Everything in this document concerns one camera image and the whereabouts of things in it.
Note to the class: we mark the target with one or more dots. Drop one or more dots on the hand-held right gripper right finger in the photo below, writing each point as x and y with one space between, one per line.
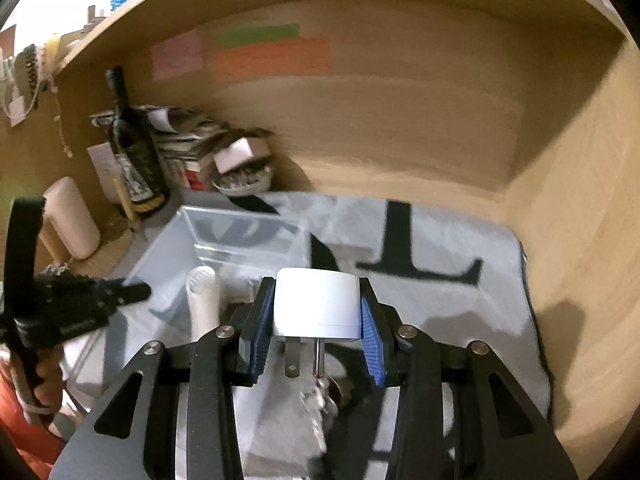
372 340

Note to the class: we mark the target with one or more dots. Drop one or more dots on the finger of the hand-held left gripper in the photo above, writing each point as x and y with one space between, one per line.
131 292

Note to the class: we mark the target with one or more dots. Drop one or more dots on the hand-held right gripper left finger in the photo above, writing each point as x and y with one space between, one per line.
262 330

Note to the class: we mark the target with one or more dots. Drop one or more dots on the white plug adapter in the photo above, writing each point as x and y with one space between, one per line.
317 305

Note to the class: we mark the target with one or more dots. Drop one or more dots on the white handheld device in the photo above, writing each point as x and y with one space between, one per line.
202 300

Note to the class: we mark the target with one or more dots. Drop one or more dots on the clear plastic container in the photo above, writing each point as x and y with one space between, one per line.
240 240

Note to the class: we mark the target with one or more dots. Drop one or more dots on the person's left hand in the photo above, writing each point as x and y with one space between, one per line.
47 377

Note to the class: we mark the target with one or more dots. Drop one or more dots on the grey printed blanket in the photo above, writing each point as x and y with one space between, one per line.
440 310

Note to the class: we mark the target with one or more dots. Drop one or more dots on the bunch of keys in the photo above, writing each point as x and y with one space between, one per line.
317 400

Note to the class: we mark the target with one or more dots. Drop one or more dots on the white note paper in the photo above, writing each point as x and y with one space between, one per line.
102 165

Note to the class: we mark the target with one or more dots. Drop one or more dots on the dark wine bottle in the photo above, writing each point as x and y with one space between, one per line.
132 150

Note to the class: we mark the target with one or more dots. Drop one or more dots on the bowl of small stones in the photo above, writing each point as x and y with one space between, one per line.
240 186

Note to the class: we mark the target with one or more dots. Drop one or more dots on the stack of books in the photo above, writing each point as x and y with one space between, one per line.
185 155

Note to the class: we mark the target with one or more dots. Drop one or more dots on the white card box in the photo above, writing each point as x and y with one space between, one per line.
235 152

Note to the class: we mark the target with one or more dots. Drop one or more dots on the white hanging tag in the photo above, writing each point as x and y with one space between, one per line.
14 110

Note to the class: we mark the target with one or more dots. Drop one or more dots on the black lace ribbon roll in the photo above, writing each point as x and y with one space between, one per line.
29 75

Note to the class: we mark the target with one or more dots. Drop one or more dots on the pink sticky note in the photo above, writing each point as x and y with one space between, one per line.
177 55

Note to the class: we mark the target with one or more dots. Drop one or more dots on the orange sticky note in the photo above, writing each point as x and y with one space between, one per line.
275 57

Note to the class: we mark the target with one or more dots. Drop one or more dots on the green sticky note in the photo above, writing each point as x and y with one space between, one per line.
257 35

